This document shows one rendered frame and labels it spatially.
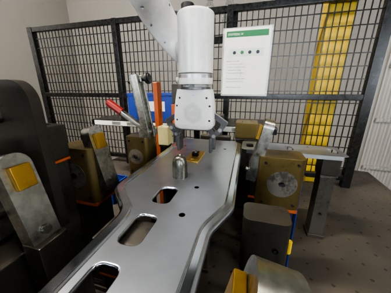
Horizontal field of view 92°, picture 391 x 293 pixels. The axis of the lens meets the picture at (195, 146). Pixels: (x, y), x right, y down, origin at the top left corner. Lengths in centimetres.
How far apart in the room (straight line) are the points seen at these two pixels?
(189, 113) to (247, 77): 59
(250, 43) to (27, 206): 97
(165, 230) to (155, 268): 5
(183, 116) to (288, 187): 29
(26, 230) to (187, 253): 20
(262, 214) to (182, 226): 13
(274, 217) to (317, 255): 43
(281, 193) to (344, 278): 34
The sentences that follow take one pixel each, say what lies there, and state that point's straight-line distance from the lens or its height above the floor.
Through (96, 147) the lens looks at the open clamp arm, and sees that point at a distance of 41.
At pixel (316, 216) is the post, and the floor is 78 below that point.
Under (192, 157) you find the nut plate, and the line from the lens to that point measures 50.
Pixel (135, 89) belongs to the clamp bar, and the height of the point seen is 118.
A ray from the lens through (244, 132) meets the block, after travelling 72.
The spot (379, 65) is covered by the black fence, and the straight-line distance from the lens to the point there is 114.
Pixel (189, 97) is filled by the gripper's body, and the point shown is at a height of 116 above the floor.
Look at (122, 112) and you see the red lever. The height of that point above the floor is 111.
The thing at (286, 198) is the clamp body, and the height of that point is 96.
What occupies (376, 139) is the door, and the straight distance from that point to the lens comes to 239.
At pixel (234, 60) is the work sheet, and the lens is 103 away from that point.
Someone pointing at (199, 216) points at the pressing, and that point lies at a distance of 29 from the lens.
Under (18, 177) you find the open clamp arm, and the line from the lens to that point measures 31.
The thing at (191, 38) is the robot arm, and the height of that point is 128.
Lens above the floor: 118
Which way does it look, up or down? 17 degrees down
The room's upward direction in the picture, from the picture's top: straight up
